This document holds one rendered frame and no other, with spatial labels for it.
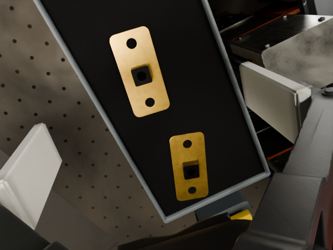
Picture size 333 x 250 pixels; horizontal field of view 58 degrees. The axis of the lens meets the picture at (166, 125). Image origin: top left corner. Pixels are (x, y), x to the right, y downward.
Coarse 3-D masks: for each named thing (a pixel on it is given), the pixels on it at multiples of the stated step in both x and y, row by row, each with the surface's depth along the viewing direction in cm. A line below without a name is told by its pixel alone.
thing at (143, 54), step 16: (128, 32) 28; (144, 32) 28; (112, 48) 28; (128, 48) 28; (144, 48) 28; (128, 64) 29; (144, 64) 29; (128, 80) 29; (144, 80) 29; (160, 80) 30; (128, 96) 30; (144, 96) 30; (160, 96) 30; (144, 112) 31
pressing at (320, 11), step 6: (300, 0) 45; (306, 0) 44; (312, 0) 45; (318, 0) 45; (324, 0) 45; (330, 0) 45; (300, 6) 46; (306, 6) 45; (312, 6) 45; (318, 6) 45; (324, 6) 46; (330, 6) 46; (300, 12) 47; (306, 12) 45; (312, 12) 45; (318, 12) 46; (324, 12) 46; (330, 12) 46; (330, 84) 50
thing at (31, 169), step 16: (32, 128) 18; (32, 144) 16; (48, 144) 18; (16, 160) 14; (32, 160) 16; (48, 160) 18; (0, 176) 13; (16, 176) 14; (32, 176) 15; (48, 176) 17; (0, 192) 13; (16, 192) 13; (32, 192) 15; (48, 192) 16; (16, 208) 13; (32, 208) 14; (32, 224) 14
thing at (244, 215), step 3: (246, 210) 38; (237, 213) 39; (240, 213) 38; (243, 213) 38; (246, 213) 38; (249, 213) 38; (231, 216) 39; (234, 216) 38; (237, 216) 38; (240, 216) 38; (243, 216) 38; (246, 216) 38; (249, 216) 38; (231, 219) 38; (249, 219) 38
